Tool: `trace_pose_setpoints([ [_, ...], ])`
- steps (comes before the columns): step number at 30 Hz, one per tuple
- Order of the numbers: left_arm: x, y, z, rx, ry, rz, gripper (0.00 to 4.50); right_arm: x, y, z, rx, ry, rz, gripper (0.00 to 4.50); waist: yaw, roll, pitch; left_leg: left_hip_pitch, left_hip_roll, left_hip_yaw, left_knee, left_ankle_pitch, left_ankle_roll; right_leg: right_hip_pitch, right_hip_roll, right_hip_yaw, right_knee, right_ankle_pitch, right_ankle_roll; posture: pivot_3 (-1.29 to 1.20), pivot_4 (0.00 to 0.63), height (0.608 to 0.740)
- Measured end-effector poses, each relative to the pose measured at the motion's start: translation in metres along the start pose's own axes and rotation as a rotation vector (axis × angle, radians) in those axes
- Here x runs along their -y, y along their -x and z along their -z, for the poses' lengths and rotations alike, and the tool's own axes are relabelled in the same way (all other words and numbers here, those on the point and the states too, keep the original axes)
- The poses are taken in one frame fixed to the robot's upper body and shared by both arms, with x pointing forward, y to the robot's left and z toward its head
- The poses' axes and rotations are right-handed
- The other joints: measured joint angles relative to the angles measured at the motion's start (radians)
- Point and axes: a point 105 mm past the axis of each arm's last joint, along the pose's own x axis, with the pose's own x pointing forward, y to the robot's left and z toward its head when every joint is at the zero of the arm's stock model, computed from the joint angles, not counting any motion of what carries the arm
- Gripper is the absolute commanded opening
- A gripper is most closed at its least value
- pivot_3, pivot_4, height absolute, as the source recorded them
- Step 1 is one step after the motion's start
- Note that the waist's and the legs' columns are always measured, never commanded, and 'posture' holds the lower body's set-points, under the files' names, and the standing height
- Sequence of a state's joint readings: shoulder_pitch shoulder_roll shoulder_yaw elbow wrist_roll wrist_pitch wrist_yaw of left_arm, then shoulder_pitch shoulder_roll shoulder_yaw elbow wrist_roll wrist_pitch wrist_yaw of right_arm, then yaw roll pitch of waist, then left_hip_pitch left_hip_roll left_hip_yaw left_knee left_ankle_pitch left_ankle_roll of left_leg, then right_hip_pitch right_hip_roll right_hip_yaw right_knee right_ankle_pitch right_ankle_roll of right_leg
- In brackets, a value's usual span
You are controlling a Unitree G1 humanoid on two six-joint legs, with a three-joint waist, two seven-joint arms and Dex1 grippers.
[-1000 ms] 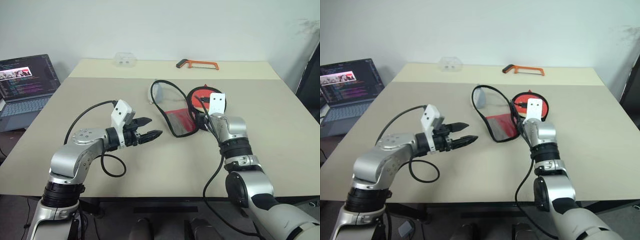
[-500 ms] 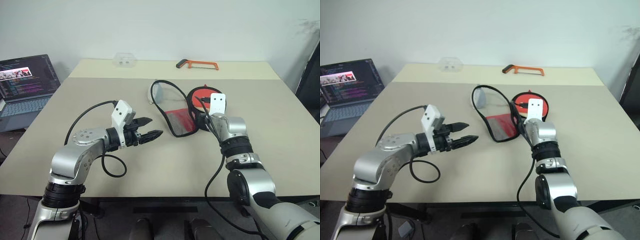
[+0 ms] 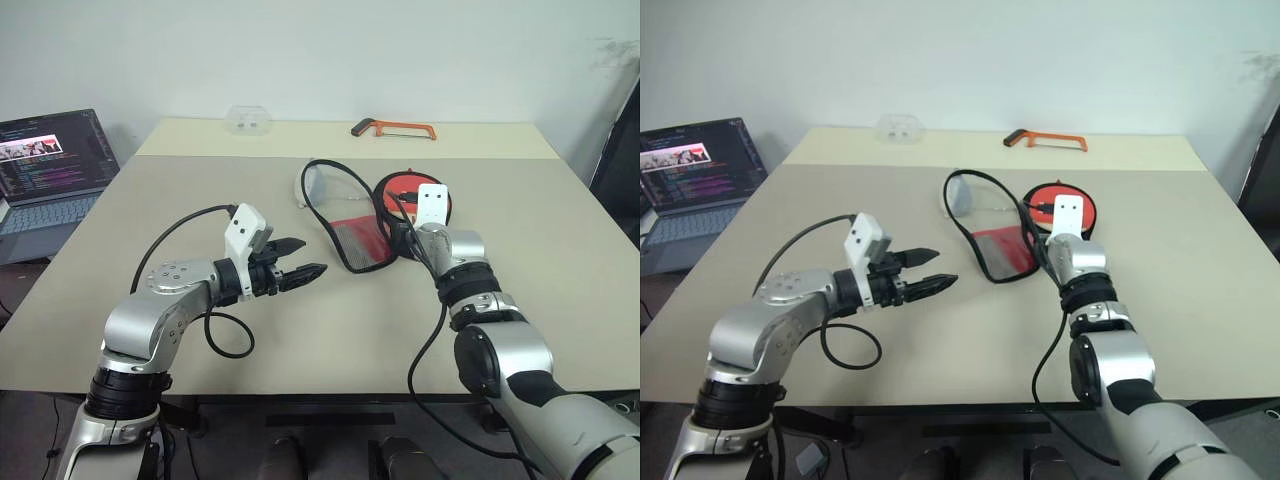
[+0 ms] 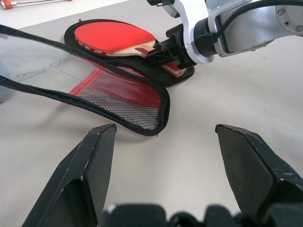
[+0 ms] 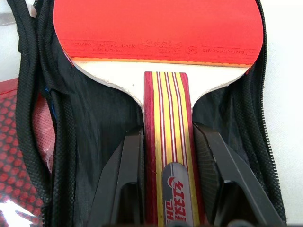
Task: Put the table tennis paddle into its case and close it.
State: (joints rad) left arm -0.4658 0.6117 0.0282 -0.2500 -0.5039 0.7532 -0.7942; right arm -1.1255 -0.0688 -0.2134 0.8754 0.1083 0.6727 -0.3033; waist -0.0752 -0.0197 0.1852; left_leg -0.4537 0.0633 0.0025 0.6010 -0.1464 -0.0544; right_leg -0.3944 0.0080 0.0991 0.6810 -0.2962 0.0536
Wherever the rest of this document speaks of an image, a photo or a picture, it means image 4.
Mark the red table tennis paddle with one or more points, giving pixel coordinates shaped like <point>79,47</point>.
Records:
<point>111,37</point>

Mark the black paddle case red mesh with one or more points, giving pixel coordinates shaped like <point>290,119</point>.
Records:
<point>132,99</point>

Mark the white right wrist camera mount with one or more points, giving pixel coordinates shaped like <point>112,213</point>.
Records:
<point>189,21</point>

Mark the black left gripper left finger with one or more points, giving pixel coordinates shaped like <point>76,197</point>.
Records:
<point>71,175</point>

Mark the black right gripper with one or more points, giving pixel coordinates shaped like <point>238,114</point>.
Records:
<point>181,37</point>

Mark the orange clamp with metal rod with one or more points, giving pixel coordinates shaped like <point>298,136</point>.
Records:
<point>9,4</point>

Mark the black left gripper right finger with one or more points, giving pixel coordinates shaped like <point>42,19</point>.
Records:
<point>255,170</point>

